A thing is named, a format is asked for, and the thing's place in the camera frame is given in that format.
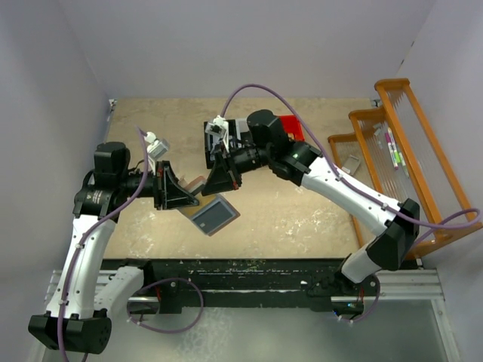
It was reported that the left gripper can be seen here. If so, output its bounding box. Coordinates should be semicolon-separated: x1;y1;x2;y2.
118;160;199;210

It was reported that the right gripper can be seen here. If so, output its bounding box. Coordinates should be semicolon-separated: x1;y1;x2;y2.
202;139;273;194

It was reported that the dark grey credit card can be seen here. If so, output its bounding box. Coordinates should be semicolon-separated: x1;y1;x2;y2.
192;200;236;235

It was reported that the pink leather card holder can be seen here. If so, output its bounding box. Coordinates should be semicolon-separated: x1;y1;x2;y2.
178;176;240;236

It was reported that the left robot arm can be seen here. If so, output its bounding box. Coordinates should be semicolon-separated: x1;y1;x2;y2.
28;137;199;357

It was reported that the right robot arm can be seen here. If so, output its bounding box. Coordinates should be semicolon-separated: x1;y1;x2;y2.
202;109;420;295

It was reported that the black plastic bin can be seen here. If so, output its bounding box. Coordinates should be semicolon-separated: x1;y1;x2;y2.
204;119;242;170

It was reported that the white plastic bin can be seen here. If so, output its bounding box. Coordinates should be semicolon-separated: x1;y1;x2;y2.
235;118;251;141

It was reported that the red plastic bin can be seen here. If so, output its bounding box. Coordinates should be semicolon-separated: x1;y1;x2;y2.
279;115;305;141

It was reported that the small grey red box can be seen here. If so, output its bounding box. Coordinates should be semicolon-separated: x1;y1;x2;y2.
341;155;361;176

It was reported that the orange wooden tiered rack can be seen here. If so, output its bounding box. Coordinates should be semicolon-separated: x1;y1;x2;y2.
328;78;482;259

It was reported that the purple marker pen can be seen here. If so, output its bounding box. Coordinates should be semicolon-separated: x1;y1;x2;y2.
385;131;398;170

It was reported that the green marker pen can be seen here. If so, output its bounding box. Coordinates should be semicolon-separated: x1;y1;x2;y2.
395;149;410;179

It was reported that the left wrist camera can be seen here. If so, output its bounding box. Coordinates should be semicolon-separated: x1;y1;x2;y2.
144;131;170;172

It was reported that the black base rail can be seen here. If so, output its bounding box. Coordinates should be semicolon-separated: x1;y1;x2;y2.
66;258;423;314

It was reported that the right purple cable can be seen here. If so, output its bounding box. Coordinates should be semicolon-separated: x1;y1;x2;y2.
220;83;483;324

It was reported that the aluminium frame rail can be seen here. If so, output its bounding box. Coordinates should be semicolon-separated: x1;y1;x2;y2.
45;270;445;304

